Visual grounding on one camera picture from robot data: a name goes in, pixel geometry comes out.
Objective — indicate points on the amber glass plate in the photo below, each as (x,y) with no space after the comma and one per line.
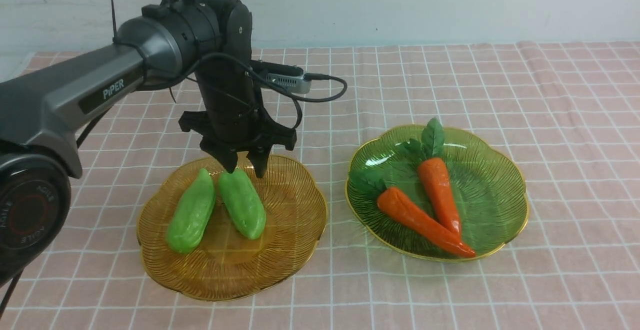
(227,266)

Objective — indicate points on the green glass plate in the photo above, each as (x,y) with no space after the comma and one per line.
(489,191)

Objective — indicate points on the orange toy carrot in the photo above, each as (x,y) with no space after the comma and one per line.
(393,216)
(426,156)

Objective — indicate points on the pink checkered tablecloth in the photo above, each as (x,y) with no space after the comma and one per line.
(567,114)

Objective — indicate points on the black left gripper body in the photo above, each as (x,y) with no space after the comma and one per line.
(234,112)

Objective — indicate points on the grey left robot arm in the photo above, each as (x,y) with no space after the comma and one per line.
(42,111)

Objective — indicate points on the green bitter gourd toy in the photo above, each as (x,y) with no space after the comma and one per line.
(192,214)
(243,203)

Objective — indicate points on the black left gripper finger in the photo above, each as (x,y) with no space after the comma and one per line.
(221,153)
(258,155)

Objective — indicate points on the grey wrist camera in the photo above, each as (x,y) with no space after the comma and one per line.
(289,77)

